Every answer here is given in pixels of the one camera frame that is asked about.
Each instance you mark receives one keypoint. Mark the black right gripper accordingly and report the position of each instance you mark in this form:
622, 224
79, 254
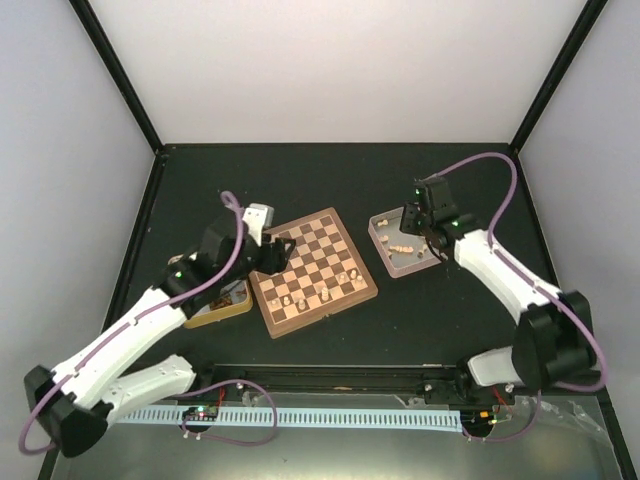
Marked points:
407, 223

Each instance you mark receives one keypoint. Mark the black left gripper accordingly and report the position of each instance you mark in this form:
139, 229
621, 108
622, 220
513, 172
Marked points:
275, 258

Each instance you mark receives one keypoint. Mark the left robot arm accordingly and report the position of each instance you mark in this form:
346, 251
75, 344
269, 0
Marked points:
79, 399

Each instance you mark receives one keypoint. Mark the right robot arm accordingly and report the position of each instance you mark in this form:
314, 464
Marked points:
552, 340

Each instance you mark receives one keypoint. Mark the light chess pieces pile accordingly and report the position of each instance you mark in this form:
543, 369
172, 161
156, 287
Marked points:
393, 249

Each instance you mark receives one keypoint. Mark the wooden chess board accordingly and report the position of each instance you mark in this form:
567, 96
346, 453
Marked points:
324, 256

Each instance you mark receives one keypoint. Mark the dark chess pieces pile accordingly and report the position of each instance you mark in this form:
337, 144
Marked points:
229, 296

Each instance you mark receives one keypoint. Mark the left circuit board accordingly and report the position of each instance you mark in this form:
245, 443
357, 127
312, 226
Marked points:
201, 413

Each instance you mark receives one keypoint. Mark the circuit board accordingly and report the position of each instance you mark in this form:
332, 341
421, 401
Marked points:
201, 413
492, 416

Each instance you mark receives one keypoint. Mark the right circuit board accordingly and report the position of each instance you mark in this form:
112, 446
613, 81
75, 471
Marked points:
492, 416

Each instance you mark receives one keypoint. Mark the silver pink tin tray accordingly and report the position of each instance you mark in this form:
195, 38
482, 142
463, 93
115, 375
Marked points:
399, 265

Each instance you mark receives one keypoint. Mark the gold tin tray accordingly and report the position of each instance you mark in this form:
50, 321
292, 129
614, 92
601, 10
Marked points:
205, 316

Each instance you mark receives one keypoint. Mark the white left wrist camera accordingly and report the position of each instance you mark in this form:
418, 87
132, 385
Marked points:
257, 218

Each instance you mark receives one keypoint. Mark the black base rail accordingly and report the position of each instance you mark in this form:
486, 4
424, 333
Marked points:
444, 384

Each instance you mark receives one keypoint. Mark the white slotted cable duct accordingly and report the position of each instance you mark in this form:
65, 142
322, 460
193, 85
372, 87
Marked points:
284, 417

